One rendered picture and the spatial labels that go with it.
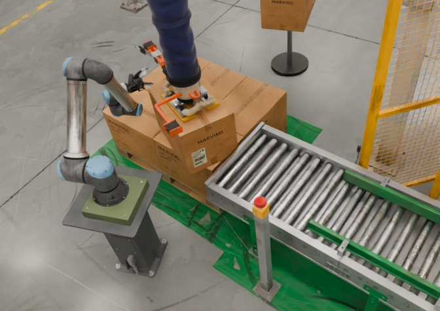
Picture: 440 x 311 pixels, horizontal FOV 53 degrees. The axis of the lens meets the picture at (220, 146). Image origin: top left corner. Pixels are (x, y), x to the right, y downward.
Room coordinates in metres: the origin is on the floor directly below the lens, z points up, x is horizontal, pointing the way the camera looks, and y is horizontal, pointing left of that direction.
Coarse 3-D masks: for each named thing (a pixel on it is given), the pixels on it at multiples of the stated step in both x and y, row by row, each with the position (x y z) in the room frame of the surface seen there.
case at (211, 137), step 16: (160, 96) 2.45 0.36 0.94; (208, 112) 2.20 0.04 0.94; (224, 112) 2.18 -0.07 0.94; (160, 128) 2.53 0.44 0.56; (192, 128) 2.07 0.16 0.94; (208, 128) 2.09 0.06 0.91; (224, 128) 2.12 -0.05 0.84; (176, 144) 2.16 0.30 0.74; (192, 144) 2.04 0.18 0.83; (208, 144) 2.08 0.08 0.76; (224, 144) 2.12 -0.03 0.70; (192, 160) 2.03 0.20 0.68; (208, 160) 2.07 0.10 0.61
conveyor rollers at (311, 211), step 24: (264, 168) 1.96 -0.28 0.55; (312, 168) 1.89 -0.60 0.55; (240, 192) 1.79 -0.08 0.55; (264, 192) 1.77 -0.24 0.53; (288, 192) 1.73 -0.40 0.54; (312, 192) 1.70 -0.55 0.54; (360, 192) 1.63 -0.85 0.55; (288, 216) 1.54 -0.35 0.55; (312, 216) 1.52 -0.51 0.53; (360, 216) 1.46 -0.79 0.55; (360, 240) 1.30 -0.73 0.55; (384, 240) 1.27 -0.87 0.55; (408, 264) 1.10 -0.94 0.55; (432, 264) 1.08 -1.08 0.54
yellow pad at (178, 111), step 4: (172, 92) 2.44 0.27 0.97; (164, 96) 2.41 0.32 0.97; (168, 96) 2.40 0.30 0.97; (168, 104) 2.33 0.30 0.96; (172, 104) 2.31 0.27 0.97; (184, 104) 2.30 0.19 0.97; (172, 108) 2.28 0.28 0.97; (176, 108) 2.27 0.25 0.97; (180, 108) 2.23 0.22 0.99; (184, 108) 2.25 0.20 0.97; (188, 108) 2.25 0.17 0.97; (176, 112) 2.23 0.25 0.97; (180, 112) 2.22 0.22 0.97; (180, 116) 2.19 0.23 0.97; (184, 116) 2.17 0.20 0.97; (188, 116) 2.17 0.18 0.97; (192, 116) 2.17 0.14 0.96; (184, 120) 2.14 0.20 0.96
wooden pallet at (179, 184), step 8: (120, 152) 2.84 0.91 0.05; (128, 152) 2.74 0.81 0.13; (136, 160) 2.73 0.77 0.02; (144, 160) 2.60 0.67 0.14; (144, 168) 2.63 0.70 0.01; (152, 168) 2.60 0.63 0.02; (168, 176) 2.40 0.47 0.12; (176, 184) 2.38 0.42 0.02; (184, 184) 2.27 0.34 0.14; (192, 192) 2.26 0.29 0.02; (200, 200) 2.17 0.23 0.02; (216, 208) 2.05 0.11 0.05
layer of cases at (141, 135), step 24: (216, 72) 3.14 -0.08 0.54; (144, 96) 2.97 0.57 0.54; (240, 96) 2.76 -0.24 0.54; (264, 96) 2.71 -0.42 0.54; (120, 120) 2.71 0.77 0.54; (144, 120) 2.67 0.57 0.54; (240, 120) 2.48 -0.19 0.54; (264, 120) 2.49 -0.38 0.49; (120, 144) 2.80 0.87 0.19; (144, 144) 2.54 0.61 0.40; (168, 144) 2.36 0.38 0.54; (168, 168) 2.38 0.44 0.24; (216, 168) 2.06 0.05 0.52
